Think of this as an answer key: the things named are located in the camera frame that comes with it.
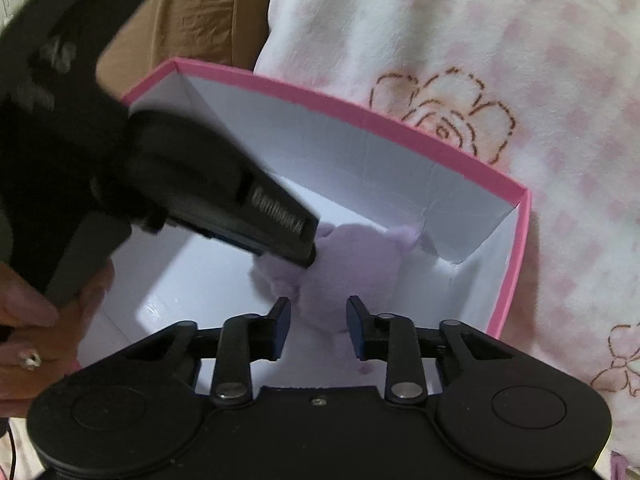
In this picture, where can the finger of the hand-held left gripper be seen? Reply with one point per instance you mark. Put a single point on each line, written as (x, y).
(225, 185)

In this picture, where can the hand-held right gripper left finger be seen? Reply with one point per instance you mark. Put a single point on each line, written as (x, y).
(282, 322)

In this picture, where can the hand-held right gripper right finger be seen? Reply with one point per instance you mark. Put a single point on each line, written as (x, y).
(355, 325)

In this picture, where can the purple plush toy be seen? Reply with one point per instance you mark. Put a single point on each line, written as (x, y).
(325, 285)

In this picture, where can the pink cardboard box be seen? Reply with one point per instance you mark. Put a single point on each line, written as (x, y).
(350, 160)

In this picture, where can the person's left hand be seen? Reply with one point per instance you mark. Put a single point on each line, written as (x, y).
(50, 345)

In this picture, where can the brown pillow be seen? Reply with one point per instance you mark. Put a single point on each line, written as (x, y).
(200, 10)

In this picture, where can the pink checked pillow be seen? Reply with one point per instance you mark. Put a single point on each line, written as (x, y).
(450, 25)

